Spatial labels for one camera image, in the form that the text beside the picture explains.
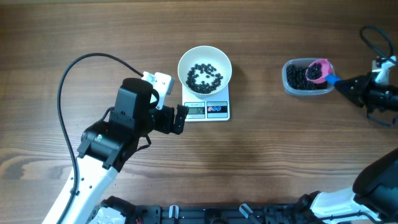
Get black beans in bowl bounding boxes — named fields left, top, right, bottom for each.
left=183, top=63, right=224, bottom=94

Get clear plastic food container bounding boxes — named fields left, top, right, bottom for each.
left=282, top=58, right=334, bottom=96

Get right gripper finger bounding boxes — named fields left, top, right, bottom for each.
left=337, top=84, right=364, bottom=108
left=335, top=75, right=371, bottom=90

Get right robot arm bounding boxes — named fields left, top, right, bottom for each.
left=292, top=72, right=397, bottom=223

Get pink scoop with blue handle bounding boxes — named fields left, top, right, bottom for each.
left=305, top=59, right=341, bottom=86

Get left black camera cable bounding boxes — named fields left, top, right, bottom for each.
left=57, top=52, right=145, bottom=224

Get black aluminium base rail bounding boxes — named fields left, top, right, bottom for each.
left=93, top=203, right=312, bottom=224

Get white bowl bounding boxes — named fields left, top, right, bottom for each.
left=177, top=45, right=233, bottom=96

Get white digital kitchen scale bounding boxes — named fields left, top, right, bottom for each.
left=182, top=86, right=230, bottom=122

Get black beans in container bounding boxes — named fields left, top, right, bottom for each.
left=286, top=65, right=328, bottom=90

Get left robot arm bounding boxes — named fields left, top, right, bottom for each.
left=44, top=78, right=188, bottom=223

